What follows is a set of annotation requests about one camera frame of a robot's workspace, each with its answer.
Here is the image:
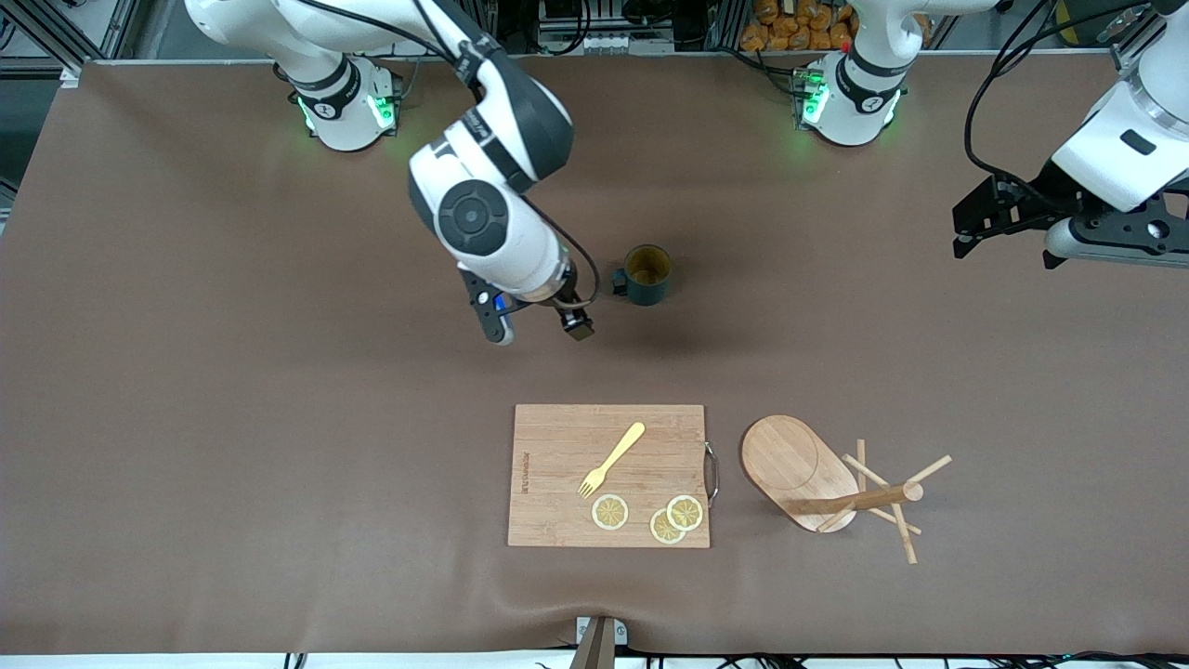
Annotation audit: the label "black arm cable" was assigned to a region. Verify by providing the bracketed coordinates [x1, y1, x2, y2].
[963, 0, 1148, 191]
[297, 0, 602, 309]

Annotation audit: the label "orange packaged goods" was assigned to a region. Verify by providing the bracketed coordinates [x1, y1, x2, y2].
[740, 0, 856, 52]

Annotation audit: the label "metal bracket with post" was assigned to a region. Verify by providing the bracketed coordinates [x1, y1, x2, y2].
[568, 615, 629, 669]

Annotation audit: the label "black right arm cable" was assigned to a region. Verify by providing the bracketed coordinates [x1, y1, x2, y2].
[297, 0, 602, 309]

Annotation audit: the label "teal cup with yellow inside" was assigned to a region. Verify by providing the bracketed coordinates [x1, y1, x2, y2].
[611, 244, 673, 308]

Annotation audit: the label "bamboo cutting board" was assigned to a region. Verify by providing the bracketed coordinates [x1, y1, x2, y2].
[508, 404, 712, 549]

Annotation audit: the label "white multi-socket strip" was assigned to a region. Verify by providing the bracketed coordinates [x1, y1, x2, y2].
[539, 33, 674, 55]

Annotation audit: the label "aluminium frame profile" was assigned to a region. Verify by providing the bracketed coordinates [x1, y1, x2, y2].
[0, 0, 140, 89]
[1096, 0, 1189, 75]

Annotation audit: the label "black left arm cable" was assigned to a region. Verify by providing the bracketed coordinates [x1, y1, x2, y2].
[963, 0, 1148, 191]

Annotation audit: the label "wooden cup rack with pegs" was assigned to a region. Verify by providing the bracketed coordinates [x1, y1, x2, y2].
[740, 414, 953, 566]

